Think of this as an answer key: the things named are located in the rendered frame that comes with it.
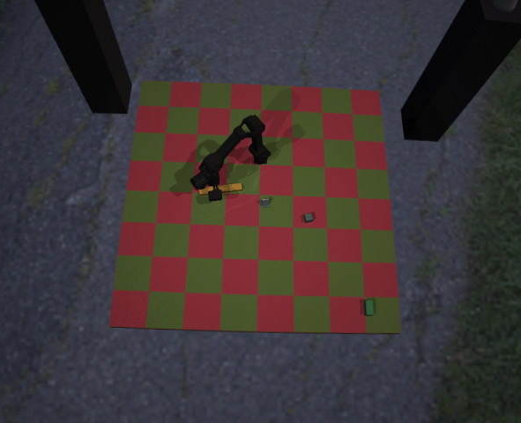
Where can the orange bar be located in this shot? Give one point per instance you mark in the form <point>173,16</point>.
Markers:
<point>224,188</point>

